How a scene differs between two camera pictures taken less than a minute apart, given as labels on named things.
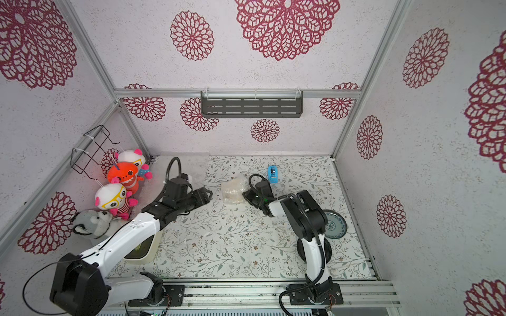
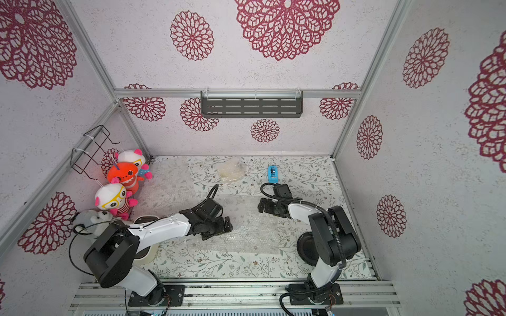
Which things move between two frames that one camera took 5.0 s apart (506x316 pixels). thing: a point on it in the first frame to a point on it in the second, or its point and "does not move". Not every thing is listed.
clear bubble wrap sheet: (232, 189) to (232, 170)
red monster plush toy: (127, 172) does not move
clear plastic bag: (232, 190) to (230, 170)
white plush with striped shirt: (114, 197) does not move
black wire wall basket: (95, 143) does not move
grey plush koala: (97, 226) does not move
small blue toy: (273, 174) does not move
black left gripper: (203, 198) to (222, 227)
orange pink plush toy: (136, 157) does not move
